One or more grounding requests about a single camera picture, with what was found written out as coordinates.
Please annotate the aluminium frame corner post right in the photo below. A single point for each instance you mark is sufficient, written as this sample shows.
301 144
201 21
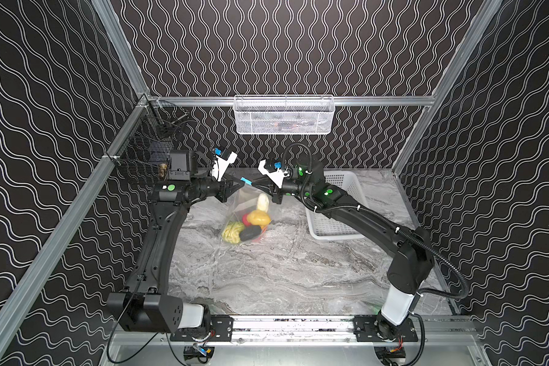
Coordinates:
473 35

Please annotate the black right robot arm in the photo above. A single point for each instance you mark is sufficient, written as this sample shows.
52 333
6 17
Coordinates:
411 263

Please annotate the green toy cabbage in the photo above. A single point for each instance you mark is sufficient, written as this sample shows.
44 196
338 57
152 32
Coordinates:
232 231

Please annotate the pale green toy cucumber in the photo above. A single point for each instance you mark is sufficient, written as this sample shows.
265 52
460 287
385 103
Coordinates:
262 203

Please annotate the white plastic perforated basket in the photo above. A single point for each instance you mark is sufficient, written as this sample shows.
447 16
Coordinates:
323 228

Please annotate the yellow toy potato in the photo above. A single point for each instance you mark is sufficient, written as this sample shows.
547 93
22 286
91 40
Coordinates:
257 217

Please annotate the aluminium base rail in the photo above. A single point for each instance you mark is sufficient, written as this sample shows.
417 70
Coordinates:
330 330

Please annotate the white mesh wall basket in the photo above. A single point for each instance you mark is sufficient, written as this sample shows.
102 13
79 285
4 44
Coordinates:
286 119

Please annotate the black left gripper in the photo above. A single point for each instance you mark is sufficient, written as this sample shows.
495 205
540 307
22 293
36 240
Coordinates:
222 187

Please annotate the aluminium frame corner post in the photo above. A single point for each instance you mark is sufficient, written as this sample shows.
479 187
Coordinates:
473 35
111 22

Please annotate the aluminium left side bar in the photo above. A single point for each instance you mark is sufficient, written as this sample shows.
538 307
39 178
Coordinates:
48 151

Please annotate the red toy pomegranate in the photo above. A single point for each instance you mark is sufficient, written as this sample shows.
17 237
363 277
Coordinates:
245 220

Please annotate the clear zip bag blue zipper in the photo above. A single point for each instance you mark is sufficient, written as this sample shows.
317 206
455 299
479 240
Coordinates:
244 202

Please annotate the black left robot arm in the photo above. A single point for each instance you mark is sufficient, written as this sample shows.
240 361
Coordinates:
144 303

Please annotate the aluminium back horizontal bar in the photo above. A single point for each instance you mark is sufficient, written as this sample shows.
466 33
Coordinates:
339 101

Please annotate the dark green toy avocado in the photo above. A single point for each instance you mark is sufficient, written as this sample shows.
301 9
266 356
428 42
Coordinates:
250 233

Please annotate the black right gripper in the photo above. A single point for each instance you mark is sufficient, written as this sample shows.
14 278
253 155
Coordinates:
276 189

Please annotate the aluminium frame corner post left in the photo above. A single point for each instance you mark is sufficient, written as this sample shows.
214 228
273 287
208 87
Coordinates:
111 22

